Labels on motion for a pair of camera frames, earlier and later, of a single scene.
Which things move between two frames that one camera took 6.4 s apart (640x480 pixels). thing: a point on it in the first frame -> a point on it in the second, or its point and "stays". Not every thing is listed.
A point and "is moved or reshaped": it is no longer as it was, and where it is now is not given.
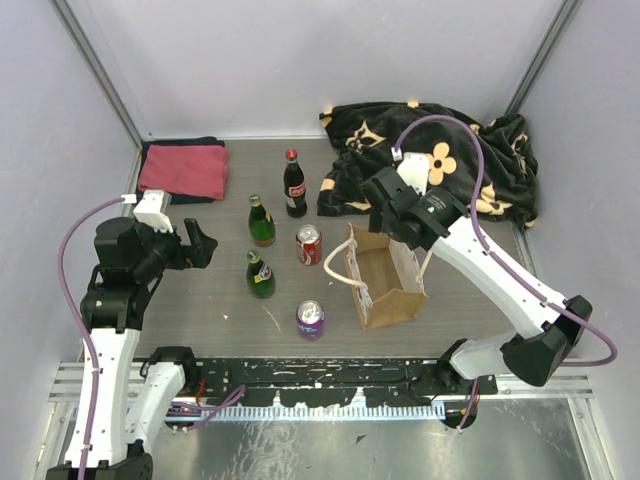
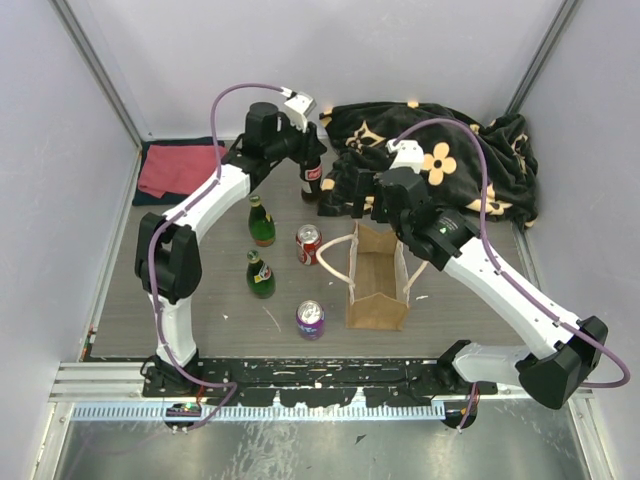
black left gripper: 198,257 -> 311,147
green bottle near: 259,276 stays
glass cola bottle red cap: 294,186 -> 313,175
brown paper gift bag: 386,274 is moved or reshaped
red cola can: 309,243 stays
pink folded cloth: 183,170 stays
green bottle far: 260,223 stays
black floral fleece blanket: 489,166 stays
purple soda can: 311,317 stays
